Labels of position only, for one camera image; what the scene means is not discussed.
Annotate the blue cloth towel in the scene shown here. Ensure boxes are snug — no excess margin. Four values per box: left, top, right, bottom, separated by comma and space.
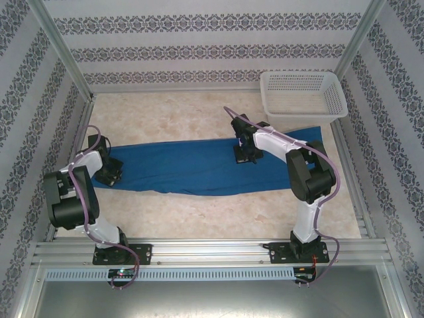
93, 125, 325, 197

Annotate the white perforated plastic basket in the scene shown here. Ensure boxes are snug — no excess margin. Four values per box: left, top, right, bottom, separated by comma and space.
259, 71, 348, 124

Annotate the circuit board with green light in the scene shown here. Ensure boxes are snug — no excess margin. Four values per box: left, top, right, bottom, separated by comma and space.
108, 268, 136, 278

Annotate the grey metal panel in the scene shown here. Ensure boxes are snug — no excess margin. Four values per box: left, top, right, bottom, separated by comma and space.
32, 280, 407, 318

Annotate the aluminium side floor rail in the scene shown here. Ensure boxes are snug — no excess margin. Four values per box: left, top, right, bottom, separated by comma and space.
46, 94, 97, 241
329, 117, 377, 239

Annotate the aluminium wall floor rail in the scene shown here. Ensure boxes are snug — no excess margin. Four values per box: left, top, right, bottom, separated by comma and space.
88, 86, 266, 95

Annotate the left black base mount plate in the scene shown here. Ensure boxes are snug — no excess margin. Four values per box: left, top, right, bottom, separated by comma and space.
91, 243, 153, 266

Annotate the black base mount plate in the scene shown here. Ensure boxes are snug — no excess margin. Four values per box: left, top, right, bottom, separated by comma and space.
91, 243, 153, 266
268, 241, 331, 265

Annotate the aluminium frame post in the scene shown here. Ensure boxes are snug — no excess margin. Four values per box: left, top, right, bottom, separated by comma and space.
26, 0, 95, 102
333, 0, 388, 79

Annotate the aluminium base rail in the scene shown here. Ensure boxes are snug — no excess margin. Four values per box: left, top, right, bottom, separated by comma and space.
31, 237, 394, 266

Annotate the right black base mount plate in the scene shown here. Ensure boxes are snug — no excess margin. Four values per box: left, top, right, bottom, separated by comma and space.
268, 241, 331, 265

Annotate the grey slotted cable duct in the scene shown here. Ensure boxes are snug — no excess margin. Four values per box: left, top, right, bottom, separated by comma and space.
44, 267, 295, 281

